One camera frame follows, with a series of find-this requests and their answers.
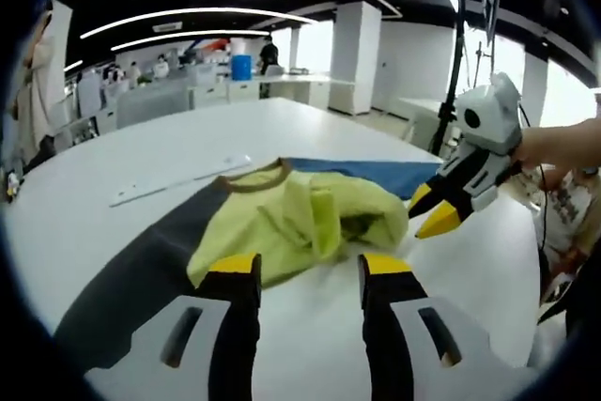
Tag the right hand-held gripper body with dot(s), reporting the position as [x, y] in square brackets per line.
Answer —
[497, 124]

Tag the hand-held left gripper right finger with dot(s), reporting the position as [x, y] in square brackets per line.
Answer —
[389, 326]

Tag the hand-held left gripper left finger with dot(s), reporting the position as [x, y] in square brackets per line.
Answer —
[235, 326]

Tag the yellow blue grey garment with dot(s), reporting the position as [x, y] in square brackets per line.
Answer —
[282, 213]

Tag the person's right hand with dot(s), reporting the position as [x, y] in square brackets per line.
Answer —
[544, 145]

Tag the black tripod stand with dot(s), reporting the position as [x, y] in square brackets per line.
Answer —
[453, 67]

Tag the blue bin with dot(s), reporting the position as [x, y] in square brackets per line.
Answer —
[241, 67]

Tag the white desk partition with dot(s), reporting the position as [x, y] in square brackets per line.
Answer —
[150, 105]

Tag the black yellow device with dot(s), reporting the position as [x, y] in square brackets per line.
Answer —
[13, 185]

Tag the ceiling air vent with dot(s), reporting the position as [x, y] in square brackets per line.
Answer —
[167, 26]

